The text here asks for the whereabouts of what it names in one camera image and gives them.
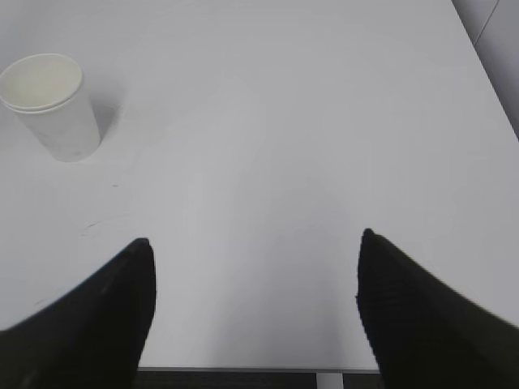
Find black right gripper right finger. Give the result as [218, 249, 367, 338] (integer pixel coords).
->
[356, 229, 518, 388]

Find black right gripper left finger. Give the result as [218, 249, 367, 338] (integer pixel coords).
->
[1, 238, 157, 388]

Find white paper cup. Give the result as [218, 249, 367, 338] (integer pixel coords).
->
[1, 53, 101, 162]

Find white table leg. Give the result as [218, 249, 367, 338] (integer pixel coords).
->
[315, 373, 344, 389]

